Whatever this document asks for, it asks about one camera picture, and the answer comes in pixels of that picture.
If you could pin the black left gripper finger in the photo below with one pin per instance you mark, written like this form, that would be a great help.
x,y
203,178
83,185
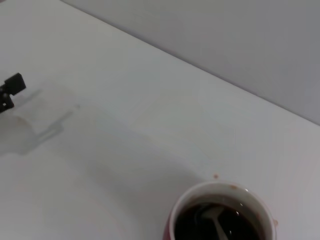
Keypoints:
x,y
12,86

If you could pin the red ceramic coffee cup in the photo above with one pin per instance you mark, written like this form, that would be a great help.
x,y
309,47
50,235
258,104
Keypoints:
x,y
260,202

